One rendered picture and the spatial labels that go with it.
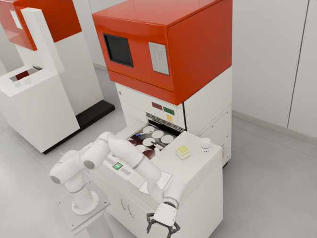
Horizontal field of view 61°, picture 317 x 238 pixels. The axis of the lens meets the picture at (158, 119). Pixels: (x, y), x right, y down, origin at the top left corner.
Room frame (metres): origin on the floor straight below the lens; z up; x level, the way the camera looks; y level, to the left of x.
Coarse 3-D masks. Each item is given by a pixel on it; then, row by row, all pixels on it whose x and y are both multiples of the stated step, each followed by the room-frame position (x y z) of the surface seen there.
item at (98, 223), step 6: (102, 192) 1.33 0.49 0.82; (102, 210) 1.17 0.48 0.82; (96, 216) 1.13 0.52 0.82; (102, 216) 1.14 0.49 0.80; (84, 222) 1.10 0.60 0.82; (90, 222) 1.09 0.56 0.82; (96, 222) 1.18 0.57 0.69; (102, 222) 1.21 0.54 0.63; (78, 228) 1.07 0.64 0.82; (84, 228) 1.07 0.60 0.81; (90, 228) 1.17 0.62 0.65; (96, 228) 1.17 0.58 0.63; (102, 228) 1.19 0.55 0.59; (108, 228) 1.24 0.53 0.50; (90, 234) 1.18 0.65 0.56; (96, 234) 1.17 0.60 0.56; (102, 234) 1.18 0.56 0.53; (108, 234) 1.21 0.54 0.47
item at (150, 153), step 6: (138, 132) 1.84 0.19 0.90; (132, 138) 1.77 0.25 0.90; (138, 138) 1.76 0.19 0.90; (144, 138) 1.74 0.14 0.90; (156, 138) 1.71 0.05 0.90; (174, 138) 1.67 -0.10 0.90; (138, 144) 1.68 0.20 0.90; (162, 144) 1.63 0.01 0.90; (150, 150) 1.59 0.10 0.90; (150, 156) 1.52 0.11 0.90
